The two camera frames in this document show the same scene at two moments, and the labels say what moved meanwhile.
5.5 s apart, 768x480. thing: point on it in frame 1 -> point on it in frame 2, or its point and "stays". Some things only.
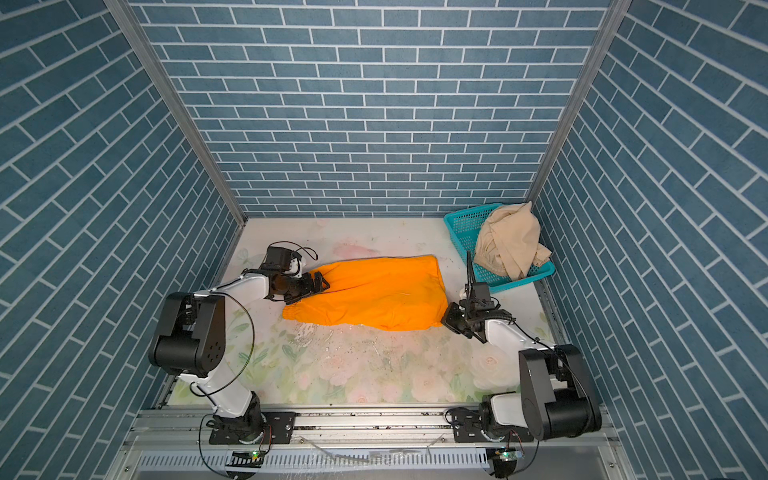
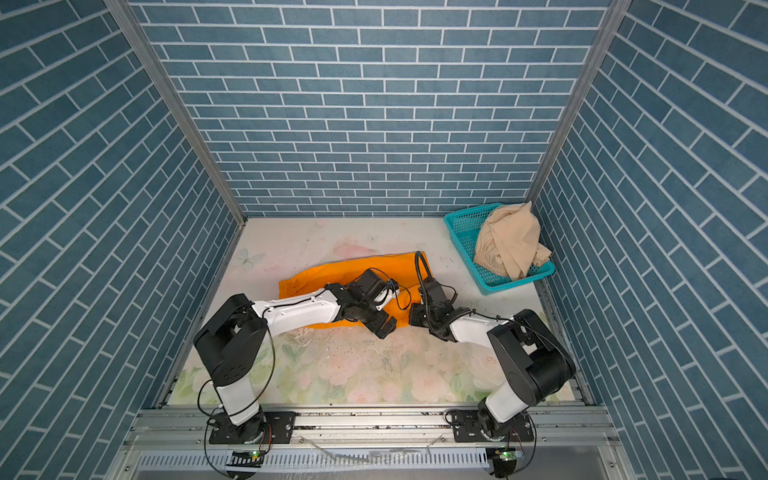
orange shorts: x=382 y=294 stays
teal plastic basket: x=463 y=227 stays
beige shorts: x=507 y=241 stays
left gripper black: x=307 y=288 -> x=377 y=325
